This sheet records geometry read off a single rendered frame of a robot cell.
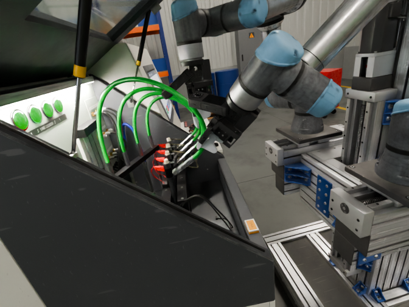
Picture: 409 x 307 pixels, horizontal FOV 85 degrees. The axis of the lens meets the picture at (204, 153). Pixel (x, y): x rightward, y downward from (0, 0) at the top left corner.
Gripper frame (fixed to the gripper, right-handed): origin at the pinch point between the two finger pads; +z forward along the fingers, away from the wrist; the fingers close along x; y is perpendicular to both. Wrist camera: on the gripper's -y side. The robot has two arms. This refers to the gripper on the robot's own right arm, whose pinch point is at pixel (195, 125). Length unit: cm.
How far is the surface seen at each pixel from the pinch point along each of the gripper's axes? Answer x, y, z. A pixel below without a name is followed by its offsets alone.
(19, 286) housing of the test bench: -33, -47, 21
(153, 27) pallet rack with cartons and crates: 511, -44, -92
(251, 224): -20.0, 11.2, 28.3
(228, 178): 11.5, 10.7, 29.5
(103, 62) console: 37, -34, -24
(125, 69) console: 36.8, -25.9, -20.2
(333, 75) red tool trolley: 323, 266, 47
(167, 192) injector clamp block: 3.9, -15.3, 26.5
